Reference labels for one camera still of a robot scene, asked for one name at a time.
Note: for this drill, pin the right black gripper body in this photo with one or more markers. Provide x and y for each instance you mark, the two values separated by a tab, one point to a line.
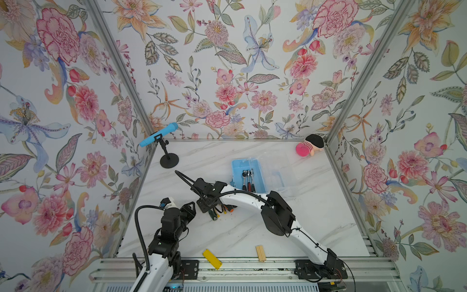
203	204

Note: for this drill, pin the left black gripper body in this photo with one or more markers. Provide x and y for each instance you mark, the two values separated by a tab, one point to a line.
185	216

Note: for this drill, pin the blue plastic tool box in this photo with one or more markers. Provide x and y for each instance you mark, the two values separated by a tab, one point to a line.
272	172

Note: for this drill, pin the black ratchet wrench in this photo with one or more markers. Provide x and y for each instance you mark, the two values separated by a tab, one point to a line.
245	180

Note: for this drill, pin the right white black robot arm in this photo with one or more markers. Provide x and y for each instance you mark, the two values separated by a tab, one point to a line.
279	220

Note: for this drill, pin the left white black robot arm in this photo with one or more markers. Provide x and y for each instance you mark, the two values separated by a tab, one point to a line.
162	260

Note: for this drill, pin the yellow utility knife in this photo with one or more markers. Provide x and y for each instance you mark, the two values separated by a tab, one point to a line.
212	259

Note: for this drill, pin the black microphone stand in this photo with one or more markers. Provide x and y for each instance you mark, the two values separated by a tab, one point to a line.
168	160

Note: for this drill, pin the blue microphone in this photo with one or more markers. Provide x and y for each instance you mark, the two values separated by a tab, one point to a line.
159	134

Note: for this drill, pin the wooden block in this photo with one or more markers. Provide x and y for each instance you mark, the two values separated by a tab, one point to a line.
260	253

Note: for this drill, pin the pink plush toy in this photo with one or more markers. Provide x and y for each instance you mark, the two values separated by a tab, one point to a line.
311	145

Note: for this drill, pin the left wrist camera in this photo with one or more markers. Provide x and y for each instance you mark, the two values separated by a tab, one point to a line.
167	203

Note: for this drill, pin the dark red handled screwdriver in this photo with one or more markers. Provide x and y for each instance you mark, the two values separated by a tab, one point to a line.
213	215

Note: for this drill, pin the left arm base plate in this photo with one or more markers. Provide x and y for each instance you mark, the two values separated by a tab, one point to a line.
185	270

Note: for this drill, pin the aluminium front rail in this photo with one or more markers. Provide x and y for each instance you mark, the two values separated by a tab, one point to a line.
275	269

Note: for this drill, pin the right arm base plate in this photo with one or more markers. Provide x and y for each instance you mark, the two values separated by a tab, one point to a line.
306	270

